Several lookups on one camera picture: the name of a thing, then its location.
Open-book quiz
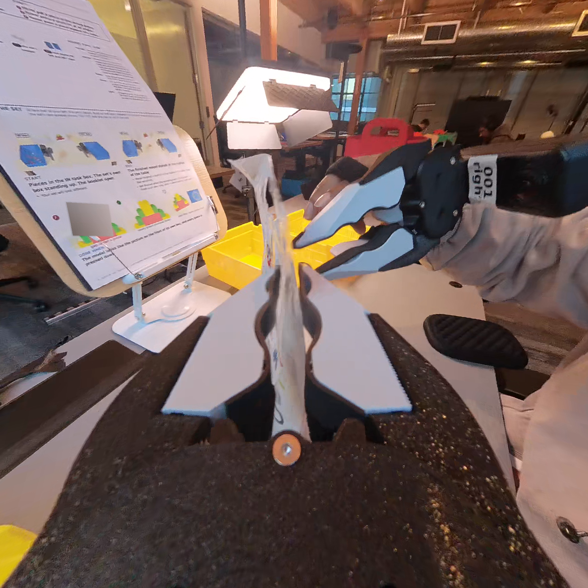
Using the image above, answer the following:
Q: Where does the printed instruction sheet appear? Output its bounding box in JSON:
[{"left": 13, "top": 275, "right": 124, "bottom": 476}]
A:
[{"left": 0, "top": 0, "right": 220, "bottom": 291}]

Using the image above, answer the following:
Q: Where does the studio light panel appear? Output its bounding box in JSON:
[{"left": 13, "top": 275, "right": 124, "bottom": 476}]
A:
[{"left": 216, "top": 66, "right": 334, "bottom": 151}]

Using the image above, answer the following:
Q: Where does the person's right hand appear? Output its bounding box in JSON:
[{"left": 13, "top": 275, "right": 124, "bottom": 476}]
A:
[{"left": 303, "top": 175, "right": 370, "bottom": 236}]

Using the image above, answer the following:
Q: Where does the red felt bag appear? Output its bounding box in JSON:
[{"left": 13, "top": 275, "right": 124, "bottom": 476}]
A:
[{"left": 344, "top": 118, "right": 428, "bottom": 159}]

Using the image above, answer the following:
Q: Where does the grey desk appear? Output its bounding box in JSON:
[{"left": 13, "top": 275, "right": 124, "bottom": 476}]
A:
[{"left": 0, "top": 264, "right": 515, "bottom": 533}]

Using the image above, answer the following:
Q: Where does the black chair armrest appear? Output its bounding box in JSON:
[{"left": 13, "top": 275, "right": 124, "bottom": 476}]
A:
[{"left": 423, "top": 314, "right": 529, "bottom": 369}]

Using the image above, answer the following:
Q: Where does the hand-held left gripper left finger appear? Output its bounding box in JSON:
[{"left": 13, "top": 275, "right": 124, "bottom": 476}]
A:
[{"left": 161, "top": 268, "right": 282, "bottom": 418}]

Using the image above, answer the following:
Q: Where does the wooden document stand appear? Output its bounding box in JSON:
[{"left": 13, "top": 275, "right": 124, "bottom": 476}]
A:
[{"left": 0, "top": 0, "right": 232, "bottom": 354}]

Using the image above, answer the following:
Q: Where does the black monitor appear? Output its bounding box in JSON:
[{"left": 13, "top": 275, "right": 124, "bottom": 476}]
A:
[{"left": 154, "top": 92, "right": 176, "bottom": 124}]

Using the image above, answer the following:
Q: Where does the toy building set pouch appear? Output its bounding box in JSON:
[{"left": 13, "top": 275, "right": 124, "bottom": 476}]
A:
[{"left": 228, "top": 154, "right": 318, "bottom": 442}]

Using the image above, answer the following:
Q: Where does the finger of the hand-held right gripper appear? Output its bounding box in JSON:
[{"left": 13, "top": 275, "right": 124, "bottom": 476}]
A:
[
  {"left": 317, "top": 225, "right": 417, "bottom": 282},
  {"left": 292, "top": 158, "right": 407, "bottom": 250}
]

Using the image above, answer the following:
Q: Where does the ceiling air vent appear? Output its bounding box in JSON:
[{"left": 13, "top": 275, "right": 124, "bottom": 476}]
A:
[{"left": 421, "top": 20, "right": 461, "bottom": 45}]

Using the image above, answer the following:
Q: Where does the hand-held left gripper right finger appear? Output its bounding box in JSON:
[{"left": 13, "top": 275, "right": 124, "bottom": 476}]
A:
[{"left": 299, "top": 263, "right": 413, "bottom": 415}]

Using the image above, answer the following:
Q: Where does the black screen panel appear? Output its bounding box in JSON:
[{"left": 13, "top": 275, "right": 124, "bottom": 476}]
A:
[{"left": 445, "top": 98, "right": 511, "bottom": 148}]

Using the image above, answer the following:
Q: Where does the person's torso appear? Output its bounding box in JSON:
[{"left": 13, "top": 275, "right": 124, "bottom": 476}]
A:
[{"left": 501, "top": 335, "right": 588, "bottom": 588}]

